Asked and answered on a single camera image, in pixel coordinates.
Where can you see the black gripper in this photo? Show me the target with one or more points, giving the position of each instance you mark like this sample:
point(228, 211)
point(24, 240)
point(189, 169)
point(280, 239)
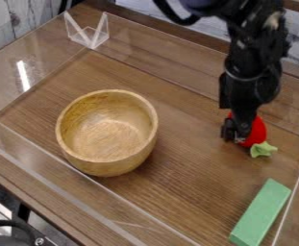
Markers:
point(244, 92)

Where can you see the red felt strawberry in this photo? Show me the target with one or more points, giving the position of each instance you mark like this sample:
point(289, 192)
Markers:
point(257, 143)

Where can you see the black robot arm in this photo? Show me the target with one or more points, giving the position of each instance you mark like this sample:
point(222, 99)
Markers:
point(256, 27)

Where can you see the light wooden bowl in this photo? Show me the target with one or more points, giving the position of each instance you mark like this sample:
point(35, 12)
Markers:
point(106, 132)

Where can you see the green foam block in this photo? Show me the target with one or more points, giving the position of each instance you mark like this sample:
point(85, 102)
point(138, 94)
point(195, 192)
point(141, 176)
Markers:
point(261, 214)

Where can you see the black table leg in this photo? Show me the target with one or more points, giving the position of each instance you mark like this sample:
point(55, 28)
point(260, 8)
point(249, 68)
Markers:
point(23, 212)

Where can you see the clear acrylic corner bracket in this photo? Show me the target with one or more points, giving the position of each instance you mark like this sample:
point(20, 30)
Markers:
point(89, 37)

